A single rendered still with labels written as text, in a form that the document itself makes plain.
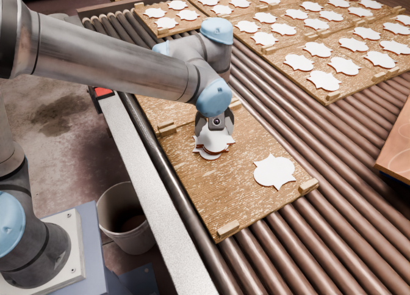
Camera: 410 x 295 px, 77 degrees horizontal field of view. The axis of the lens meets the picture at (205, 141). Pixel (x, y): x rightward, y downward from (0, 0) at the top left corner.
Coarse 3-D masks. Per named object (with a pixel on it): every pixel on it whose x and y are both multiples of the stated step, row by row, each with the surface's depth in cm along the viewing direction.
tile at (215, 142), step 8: (200, 136) 82; (208, 136) 82; (216, 136) 82; (224, 136) 82; (200, 144) 80; (208, 144) 80; (216, 144) 80; (224, 144) 80; (232, 144) 81; (216, 152) 78
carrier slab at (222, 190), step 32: (192, 128) 90; (256, 128) 90; (192, 160) 81; (224, 160) 81; (256, 160) 81; (192, 192) 73; (224, 192) 73; (256, 192) 73; (288, 192) 73; (224, 224) 67
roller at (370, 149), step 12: (240, 48) 132; (276, 72) 116; (288, 84) 111; (300, 96) 106; (312, 108) 102; (324, 108) 100; (336, 120) 95; (348, 132) 92; (360, 144) 89; (372, 144) 88; (372, 156) 86
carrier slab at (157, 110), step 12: (144, 96) 102; (144, 108) 97; (156, 108) 97; (168, 108) 97; (180, 108) 97; (192, 108) 97; (156, 120) 93; (180, 120) 93; (192, 120) 93; (156, 132) 89
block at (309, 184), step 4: (312, 180) 73; (316, 180) 73; (304, 184) 72; (308, 184) 72; (312, 184) 72; (316, 184) 73; (300, 188) 72; (304, 188) 71; (308, 188) 72; (300, 192) 72; (304, 192) 73
